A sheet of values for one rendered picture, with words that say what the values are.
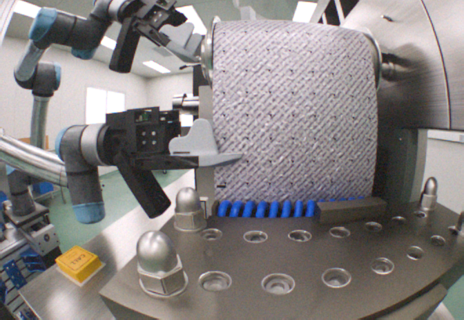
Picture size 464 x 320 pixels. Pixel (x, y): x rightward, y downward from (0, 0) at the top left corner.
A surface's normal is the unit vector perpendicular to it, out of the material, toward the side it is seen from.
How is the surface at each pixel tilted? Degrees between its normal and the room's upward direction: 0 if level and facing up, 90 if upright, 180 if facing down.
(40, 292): 0
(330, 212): 90
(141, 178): 59
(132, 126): 90
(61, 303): 0
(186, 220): 90
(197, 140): 90
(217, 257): 0
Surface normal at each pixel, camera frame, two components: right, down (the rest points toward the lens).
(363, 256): -0.01, -0.99
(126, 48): 0.97, 0.20
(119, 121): -0.13, 0.11
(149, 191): 0.84, -0.51
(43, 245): 1.00, 0.00
